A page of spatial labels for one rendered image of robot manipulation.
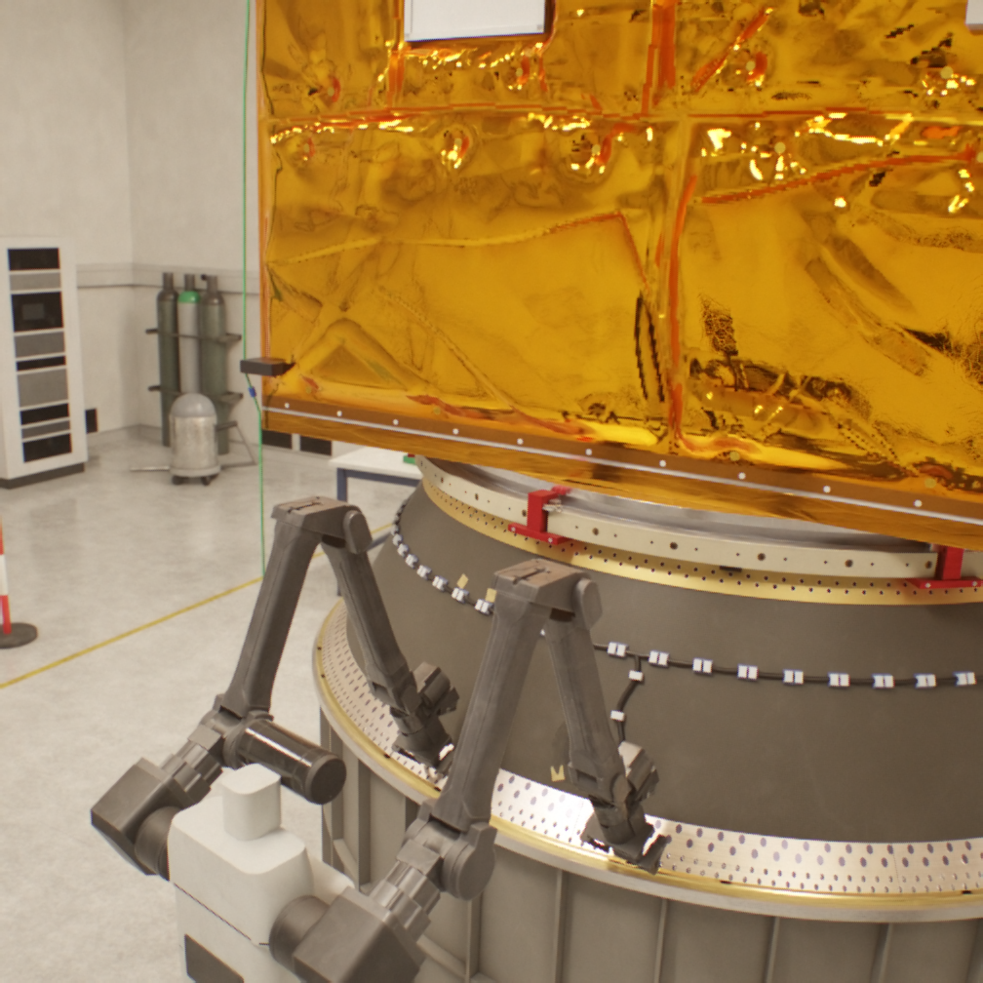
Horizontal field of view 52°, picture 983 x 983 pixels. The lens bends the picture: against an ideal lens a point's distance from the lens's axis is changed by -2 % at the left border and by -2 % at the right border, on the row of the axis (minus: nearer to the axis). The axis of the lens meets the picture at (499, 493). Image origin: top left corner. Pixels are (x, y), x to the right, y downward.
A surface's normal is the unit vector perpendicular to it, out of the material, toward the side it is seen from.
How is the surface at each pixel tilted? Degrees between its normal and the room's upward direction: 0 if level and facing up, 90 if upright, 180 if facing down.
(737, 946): 90
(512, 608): 67
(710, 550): 90
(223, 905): 90
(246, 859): 0
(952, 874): 43
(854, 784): 62
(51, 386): 90
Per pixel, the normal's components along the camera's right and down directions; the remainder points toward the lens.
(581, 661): 0.74, 0.22
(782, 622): -0.12, -0.23
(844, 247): -0.33, -0.04
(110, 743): 0.04, -0.96
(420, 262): -0.46, 0.17
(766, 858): -0.10, -0.53
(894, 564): 0.05, 0.26
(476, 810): 0.79, -0.04
